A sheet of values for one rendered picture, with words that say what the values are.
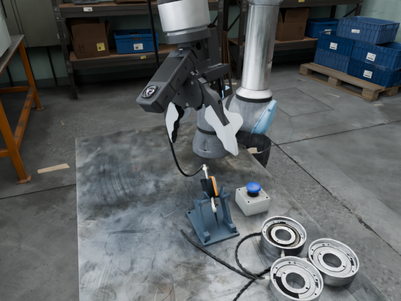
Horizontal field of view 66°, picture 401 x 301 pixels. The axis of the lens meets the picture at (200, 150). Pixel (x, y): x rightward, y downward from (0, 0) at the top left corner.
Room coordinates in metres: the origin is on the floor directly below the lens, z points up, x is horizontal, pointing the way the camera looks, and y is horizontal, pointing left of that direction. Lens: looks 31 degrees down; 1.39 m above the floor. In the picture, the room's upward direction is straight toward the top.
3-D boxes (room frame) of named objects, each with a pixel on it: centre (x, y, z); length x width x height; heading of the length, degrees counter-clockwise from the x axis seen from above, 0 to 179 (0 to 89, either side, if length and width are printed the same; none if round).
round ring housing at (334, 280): (0.46, -0.29, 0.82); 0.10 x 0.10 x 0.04
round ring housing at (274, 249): (0.53, -0.20, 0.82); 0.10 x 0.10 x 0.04
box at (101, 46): (3.80, 1.30, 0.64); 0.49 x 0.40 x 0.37; 115
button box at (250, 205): (0.68, -0.14, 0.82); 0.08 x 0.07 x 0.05; 20
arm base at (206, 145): (1.00, -0.05, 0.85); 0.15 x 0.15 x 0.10
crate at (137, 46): (4.01, 0.81, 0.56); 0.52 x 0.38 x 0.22; 107
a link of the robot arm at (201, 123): (0.99, -0.05, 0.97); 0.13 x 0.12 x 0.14; 64
